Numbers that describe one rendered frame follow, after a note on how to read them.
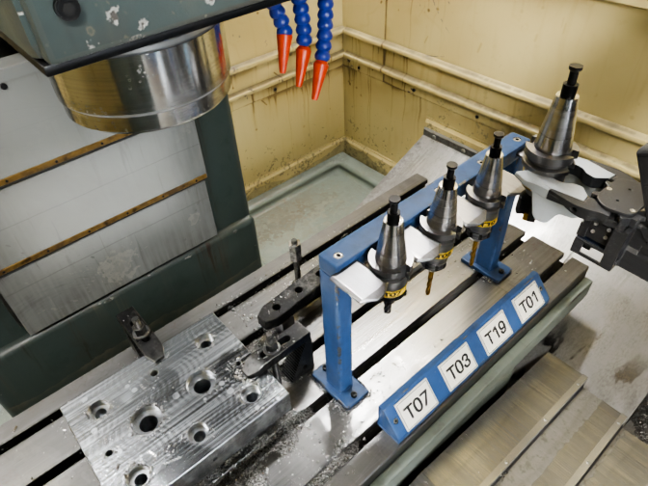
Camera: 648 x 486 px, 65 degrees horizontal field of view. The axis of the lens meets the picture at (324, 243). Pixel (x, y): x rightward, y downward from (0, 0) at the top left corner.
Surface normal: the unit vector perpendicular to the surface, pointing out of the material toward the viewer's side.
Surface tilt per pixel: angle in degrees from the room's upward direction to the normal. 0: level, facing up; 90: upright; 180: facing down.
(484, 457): 7
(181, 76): 90
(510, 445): 7
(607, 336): 24
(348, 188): 0
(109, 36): 90
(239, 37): 90
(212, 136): 90
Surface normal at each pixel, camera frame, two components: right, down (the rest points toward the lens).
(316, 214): -0.04, -0.73
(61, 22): 0.65, 0.49
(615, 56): -0.75, 0.47
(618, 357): -0.34, -0.48
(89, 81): -0.18, 0.67
